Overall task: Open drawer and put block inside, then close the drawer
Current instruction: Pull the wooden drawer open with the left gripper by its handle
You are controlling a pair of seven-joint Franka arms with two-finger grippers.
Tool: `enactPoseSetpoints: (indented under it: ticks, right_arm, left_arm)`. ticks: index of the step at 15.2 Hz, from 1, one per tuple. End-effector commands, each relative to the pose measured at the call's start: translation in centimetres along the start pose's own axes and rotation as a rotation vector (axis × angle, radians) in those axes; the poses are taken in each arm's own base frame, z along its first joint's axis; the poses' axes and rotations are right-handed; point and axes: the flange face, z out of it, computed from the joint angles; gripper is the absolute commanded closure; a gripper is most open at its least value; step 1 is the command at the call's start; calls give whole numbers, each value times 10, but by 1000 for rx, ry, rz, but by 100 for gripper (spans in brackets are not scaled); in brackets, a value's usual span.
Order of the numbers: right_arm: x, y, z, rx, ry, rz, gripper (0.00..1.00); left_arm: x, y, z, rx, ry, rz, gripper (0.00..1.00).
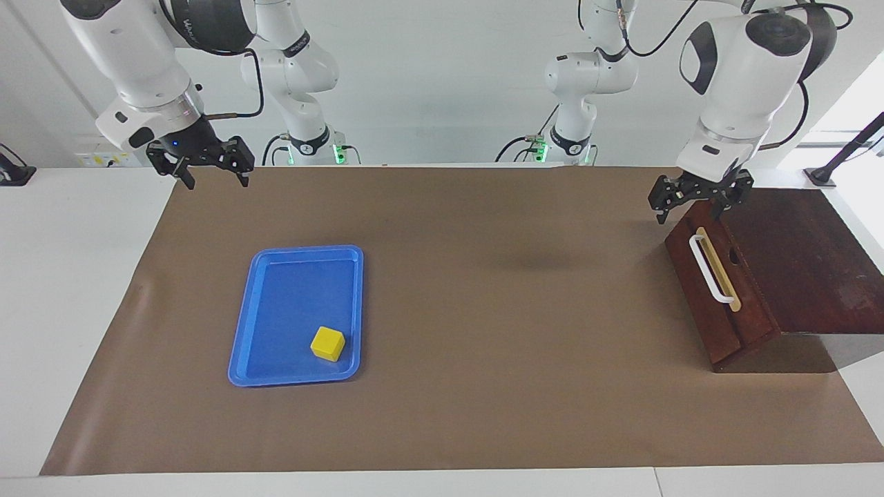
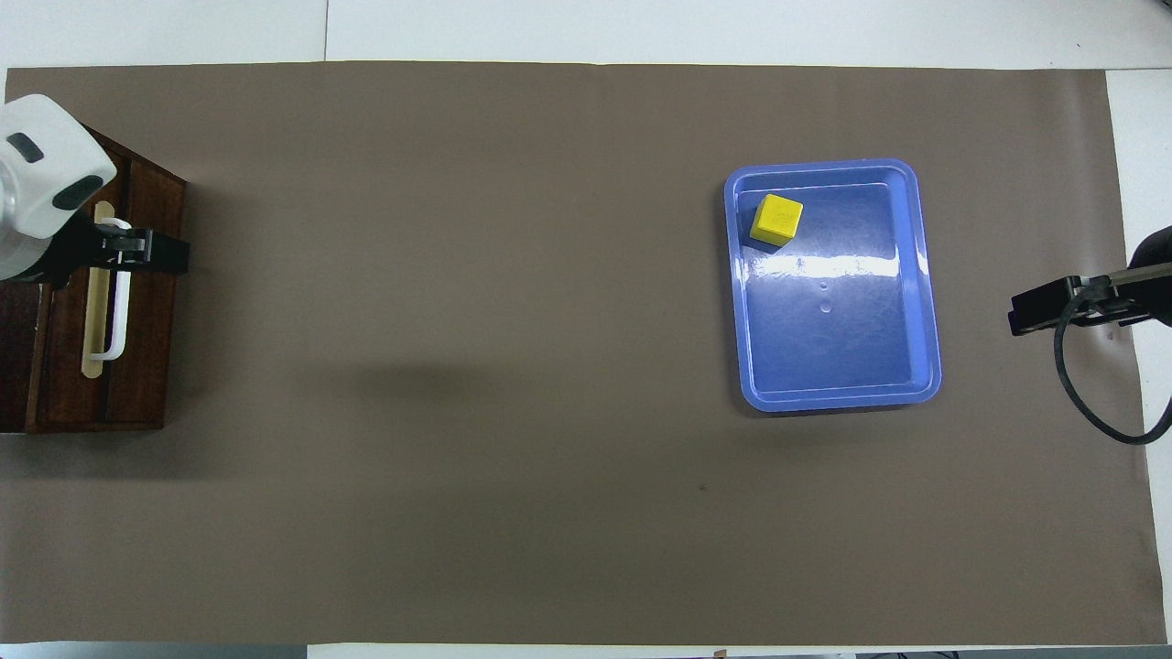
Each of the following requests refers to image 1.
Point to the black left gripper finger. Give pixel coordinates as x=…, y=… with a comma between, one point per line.
x=739, y=192
x=664, y=193

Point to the black camera stand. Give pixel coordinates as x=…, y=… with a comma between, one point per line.
x=846, y=148
x=14, y=174

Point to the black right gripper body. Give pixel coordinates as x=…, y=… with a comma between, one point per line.
x=193, y=146

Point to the dark wooden drawer cabinet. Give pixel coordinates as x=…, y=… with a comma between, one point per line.
x=815, y=262

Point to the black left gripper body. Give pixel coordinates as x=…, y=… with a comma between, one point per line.
x=708, y=191

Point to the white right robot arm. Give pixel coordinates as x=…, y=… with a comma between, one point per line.
x=138, y=55

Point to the brown paper table mat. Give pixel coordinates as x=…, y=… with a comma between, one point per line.
x=483, y=345

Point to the blue plastic tray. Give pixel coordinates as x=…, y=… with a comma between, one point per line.
x=290, y=304

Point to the white wall outlet box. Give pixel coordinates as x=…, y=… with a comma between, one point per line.
x=103, y=160

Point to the yellow cube block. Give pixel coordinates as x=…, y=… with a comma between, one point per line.
x=327, y=344

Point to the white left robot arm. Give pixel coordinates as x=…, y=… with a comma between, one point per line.
x=746, y=69

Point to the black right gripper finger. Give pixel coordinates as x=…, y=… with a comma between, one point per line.
x=169, y=162
x=239, y=157

